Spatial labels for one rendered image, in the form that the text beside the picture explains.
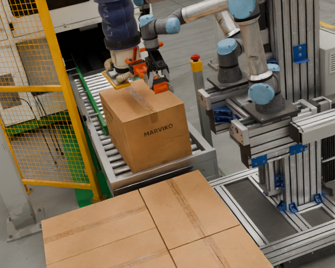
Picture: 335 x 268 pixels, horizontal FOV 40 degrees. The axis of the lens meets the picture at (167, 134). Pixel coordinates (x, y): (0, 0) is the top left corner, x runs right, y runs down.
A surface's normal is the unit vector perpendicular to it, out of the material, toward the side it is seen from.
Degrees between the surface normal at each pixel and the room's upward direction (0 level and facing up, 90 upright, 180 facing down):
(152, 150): 90
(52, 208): 0
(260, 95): 98
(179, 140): 90
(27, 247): 0
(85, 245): 0
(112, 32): 74
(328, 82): 90
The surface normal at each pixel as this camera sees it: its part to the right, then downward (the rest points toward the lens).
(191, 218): -0.17, -0.87
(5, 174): 0.31, 0.40
